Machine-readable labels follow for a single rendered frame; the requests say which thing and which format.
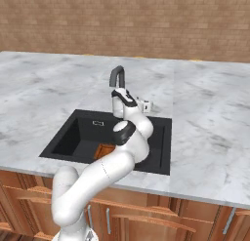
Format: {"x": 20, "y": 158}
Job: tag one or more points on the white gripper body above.
{"x": 149, "y": 107}

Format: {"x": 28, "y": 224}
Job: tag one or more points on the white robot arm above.
{"x": 97, "y": 180}

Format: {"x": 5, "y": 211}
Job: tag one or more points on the dark grey sink faucet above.
{"x": 113, "y": 76}

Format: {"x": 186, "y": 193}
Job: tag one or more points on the brown wooden cutting board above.
{"x": 104, "y": 151}

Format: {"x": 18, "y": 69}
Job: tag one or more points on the black sink basin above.
{"x": 81, "y": 144}

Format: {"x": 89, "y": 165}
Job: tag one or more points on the wooden cabinet door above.
{"x": 242, "y": 225}
{"x": 26, "y": 202}
{"x": 96, "y": 215}
{"x": 146, "y": 222}

